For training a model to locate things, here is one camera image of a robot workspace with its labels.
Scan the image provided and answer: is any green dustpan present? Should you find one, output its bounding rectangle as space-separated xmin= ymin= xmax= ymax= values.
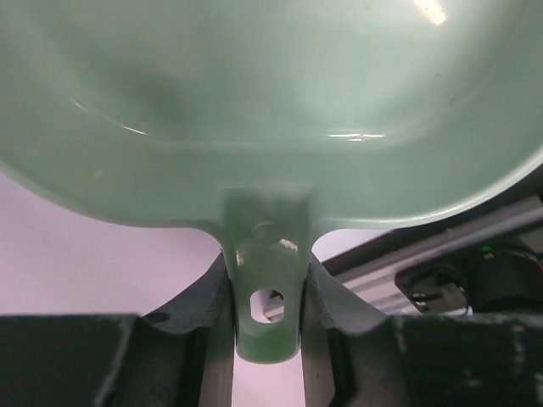
xmin=1 ymin=1 xmax=542 ymax=364

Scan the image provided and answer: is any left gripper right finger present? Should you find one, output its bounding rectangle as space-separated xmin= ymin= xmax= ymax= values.
xmin=300 ymin=259 xmax=542 ymax=406

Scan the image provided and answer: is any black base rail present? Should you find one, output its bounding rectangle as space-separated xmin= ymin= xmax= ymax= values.
xmin=323 ymin=169 xmax=542 ymax=313

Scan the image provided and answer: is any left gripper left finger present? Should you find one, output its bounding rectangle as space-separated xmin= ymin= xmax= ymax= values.
xmin=1 ymin=257 xmax=234 ymax=406

